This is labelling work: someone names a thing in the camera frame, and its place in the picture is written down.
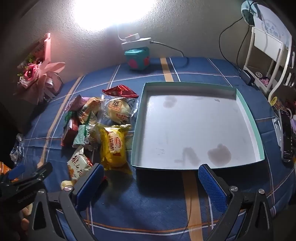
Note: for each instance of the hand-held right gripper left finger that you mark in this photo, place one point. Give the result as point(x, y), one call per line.
point(89, 186)

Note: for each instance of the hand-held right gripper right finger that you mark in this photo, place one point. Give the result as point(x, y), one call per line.
point(212, 185)

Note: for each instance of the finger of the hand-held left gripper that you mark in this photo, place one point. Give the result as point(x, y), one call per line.
point(16, 171)
point(34, 174)

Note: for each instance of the white orange snack packet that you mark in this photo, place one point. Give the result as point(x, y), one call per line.
point(77, 166)

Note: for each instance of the yellow snack packet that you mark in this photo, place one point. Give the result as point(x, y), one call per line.
point(114, 148)

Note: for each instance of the light green snack packet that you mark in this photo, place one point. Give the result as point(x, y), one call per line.
point(81, 136)

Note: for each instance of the red white biscuit packet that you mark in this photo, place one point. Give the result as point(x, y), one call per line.
point(69, 132)

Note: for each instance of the teal-edged white tray box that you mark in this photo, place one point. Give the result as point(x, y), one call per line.
point(196, 125)

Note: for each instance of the dark green snack packet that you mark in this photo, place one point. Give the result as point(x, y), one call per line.
point(69, 115)

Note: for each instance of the tan gold snack packet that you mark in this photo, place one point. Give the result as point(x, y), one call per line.
point(89, 109)

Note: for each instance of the purple snack packet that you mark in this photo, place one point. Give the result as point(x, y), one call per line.
point(77, 103)

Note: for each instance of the clear round bun packet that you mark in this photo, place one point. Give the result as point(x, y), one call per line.
point(119, 109)

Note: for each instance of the red gold-print snack packet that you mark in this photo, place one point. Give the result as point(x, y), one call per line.
point(121, 90)

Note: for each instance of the person's left hand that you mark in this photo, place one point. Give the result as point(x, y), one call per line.
point(25, 223)

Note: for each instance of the crumpled blue white wrapper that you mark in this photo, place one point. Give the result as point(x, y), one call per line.
point(17, 150)

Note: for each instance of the small yellow candy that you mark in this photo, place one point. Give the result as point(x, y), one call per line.
point(66, 183)

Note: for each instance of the blue plaid bed sheet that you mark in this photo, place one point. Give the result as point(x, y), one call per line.
point(150, 204)

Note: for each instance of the black smartphone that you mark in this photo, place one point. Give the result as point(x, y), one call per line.
point(286, 136)

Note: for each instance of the black power adapter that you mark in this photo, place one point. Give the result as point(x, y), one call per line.
point(247, 76)

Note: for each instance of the small toy with wheels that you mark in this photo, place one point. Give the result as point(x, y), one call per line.
point(261, 77)

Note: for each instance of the teal cube box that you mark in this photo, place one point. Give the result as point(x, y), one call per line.
point(136, 60)

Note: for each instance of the white shelf rack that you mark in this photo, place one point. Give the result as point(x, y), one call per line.
point(250, 51)

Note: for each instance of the white power strip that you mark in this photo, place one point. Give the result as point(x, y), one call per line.
point(141, 42)

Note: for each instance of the white plug-in gooseneck lamp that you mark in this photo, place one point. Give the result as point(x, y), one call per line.
point(133, 37)

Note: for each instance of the white printed paper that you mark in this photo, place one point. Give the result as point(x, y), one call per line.
point(270, 20)

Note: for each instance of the teal white round object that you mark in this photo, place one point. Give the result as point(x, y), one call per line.
point(248, 12)

